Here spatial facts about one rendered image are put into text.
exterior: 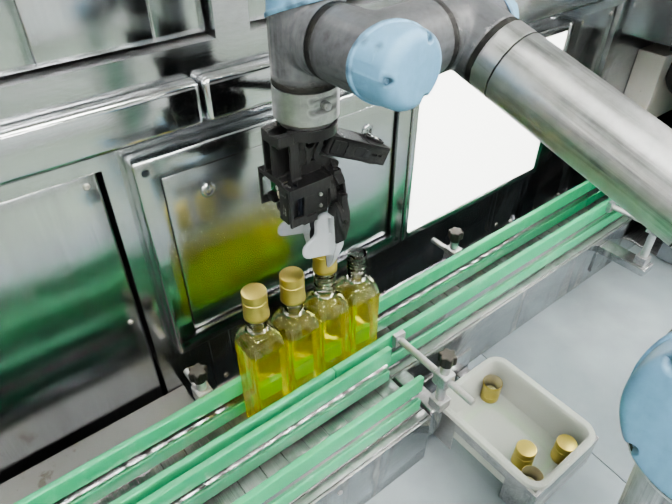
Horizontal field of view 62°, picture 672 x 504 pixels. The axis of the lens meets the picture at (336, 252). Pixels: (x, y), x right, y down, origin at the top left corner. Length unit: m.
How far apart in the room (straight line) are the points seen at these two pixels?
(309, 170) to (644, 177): 0.35
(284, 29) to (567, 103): 0.27
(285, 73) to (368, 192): 0.42
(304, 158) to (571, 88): 0.29
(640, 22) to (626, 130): 0.96
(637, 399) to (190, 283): 0.62
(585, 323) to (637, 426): 0.94
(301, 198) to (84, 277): 0.32
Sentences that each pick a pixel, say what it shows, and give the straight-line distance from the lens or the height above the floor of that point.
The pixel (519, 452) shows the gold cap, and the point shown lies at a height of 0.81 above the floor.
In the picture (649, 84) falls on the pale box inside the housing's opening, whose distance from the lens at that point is 1.65.
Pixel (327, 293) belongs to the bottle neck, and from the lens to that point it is 0.81.
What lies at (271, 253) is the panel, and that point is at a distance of 0.91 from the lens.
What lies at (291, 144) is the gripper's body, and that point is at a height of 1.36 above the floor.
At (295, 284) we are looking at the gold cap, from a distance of 0.75.
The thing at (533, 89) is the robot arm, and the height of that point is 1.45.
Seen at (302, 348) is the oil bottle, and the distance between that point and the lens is 0.82.
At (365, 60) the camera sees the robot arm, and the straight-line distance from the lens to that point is 0.51.
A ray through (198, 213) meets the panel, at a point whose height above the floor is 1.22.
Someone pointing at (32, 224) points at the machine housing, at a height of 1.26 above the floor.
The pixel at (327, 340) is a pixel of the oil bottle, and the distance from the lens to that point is 0.85.
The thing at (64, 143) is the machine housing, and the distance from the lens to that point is 0.69.
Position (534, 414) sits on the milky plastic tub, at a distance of 1.13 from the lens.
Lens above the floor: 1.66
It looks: 39 degrees down
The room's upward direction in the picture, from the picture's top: straight up
